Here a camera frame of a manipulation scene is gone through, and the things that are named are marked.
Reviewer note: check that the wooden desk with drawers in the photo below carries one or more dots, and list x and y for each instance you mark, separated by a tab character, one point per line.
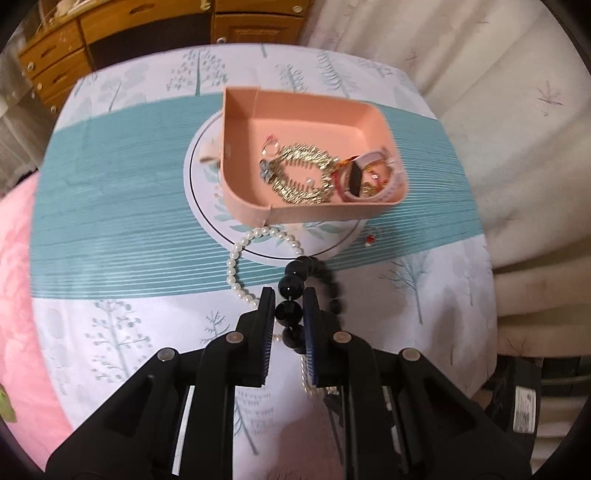
76	38

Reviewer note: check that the pink blanket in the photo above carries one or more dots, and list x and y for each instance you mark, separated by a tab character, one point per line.
29	404

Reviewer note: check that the white patterned curtain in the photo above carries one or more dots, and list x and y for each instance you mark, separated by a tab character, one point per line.
511	85

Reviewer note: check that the pink plastic jewelry tray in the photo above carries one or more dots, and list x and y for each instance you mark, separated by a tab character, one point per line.
280	149

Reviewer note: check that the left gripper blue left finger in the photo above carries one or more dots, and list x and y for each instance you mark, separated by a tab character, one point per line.
239	358

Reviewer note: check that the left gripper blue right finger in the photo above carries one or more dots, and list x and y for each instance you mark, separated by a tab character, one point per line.
337	358

